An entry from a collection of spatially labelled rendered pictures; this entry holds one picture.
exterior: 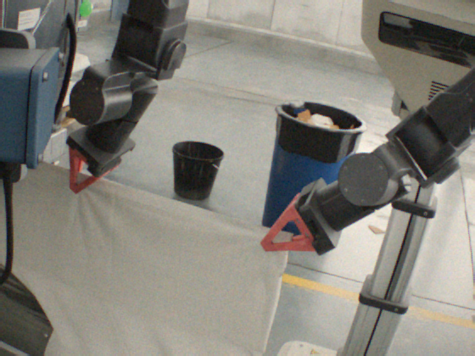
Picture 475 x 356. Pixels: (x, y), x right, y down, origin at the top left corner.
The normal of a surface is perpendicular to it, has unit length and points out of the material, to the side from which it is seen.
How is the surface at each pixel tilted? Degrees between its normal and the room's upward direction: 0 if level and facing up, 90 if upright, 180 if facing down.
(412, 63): 130
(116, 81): 101
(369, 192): 75
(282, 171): 92
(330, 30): 90
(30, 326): 90
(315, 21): 90
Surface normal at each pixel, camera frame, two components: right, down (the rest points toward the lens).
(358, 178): -0.45, -0.02
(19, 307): -0.29, 0.30
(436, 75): -0.37, 0.81
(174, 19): 0.81, 0.48
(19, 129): 0.11, 0.38
